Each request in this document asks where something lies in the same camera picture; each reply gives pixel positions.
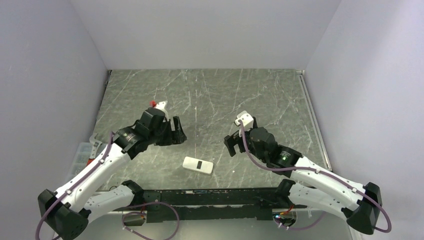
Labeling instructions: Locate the red white remote control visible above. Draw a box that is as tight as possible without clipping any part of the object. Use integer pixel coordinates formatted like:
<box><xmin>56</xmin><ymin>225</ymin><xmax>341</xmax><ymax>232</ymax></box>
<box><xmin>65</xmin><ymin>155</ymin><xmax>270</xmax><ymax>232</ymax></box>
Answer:
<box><xmin>182</xmin><ymin>156</ymin><xmax>214</xmax><ymax>175</ymax></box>

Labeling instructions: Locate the orange handled adjustable wrench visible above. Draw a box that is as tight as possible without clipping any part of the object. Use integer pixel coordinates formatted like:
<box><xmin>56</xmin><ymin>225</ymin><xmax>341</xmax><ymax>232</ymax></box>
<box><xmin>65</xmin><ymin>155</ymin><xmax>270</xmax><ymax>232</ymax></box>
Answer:
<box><xmin>86</xmin><ymin>132</ymin><xmax>103</xmax><ymax>166</ymax></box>

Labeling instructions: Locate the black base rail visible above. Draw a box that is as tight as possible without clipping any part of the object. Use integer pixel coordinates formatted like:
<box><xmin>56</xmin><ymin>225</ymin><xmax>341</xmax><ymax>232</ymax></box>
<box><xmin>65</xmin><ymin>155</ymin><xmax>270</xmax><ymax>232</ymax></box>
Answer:
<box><xmin>127</xmin><ymin>187</ymin><xmax>296</xmax><ymax>223</ymax></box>

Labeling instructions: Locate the aluminium frame rail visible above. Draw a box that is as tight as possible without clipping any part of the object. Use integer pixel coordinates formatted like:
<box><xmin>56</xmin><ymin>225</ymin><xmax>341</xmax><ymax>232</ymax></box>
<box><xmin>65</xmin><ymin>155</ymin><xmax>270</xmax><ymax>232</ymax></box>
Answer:
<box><xmin>295</xmin><ymin>69</ymin><xmax>333</xmax><ymax>172</ymax></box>

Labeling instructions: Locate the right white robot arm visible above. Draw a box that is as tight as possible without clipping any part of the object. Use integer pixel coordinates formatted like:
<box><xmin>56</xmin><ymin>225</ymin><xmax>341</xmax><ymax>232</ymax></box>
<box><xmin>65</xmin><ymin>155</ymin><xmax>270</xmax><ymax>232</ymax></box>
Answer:
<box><xmin>223</xmin><ymin>127</ymin><xmax>387</xmax><ymax>235</ymax></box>

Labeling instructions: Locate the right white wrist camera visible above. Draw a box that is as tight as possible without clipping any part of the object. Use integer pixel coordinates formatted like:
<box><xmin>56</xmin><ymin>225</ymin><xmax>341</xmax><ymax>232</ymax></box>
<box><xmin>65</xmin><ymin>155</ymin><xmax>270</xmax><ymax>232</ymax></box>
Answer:
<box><xmin>234</xmin><ymin>110</ymin><xmax>256</xmax><ymax>137</ymax></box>

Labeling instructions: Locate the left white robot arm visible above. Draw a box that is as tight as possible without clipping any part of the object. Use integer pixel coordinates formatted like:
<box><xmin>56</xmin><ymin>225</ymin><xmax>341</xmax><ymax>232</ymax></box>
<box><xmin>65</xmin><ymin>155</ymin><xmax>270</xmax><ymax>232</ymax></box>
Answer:
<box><xmin>34</xmin><ymin>105</ymin><xmax>187</xmax><ymax>240</ymax></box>

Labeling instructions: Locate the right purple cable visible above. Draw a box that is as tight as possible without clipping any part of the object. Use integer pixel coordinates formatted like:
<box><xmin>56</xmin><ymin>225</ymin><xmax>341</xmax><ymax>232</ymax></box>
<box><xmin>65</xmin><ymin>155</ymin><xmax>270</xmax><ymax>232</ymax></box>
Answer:
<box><xmin>237</xmin><ymin>120</ymin><xmax>393</xmax><ymax>234</ymax></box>

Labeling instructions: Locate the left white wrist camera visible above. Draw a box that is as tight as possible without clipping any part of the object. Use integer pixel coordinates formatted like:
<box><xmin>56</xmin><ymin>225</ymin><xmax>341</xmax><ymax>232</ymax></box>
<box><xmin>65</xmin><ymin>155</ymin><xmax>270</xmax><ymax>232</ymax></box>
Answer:
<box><xmin>149</xmin><ymin>100</ymin><xmax>170</xmax><ymax>121</ymax></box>

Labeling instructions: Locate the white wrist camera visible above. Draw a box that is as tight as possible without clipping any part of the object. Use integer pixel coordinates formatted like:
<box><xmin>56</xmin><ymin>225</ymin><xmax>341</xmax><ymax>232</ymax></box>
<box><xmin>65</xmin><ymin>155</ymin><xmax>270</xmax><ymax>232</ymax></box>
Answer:
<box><xmin>234</xmin><ymin>110</ymin><xmax>256</xmax><ymax>137</ymax></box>
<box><xmin>149</xmin><ymin>100</ymin><xmax>170</xmax><ymax>121</ymax></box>

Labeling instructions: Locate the clear plastic screw box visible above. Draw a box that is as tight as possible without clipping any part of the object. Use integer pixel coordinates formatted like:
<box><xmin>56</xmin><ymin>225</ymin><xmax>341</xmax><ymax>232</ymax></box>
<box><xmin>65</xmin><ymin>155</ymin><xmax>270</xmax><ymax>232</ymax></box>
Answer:
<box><xmin>64</xmin><ymin>142</ymin><xmax>93</xmax><ymax>184</ymax></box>

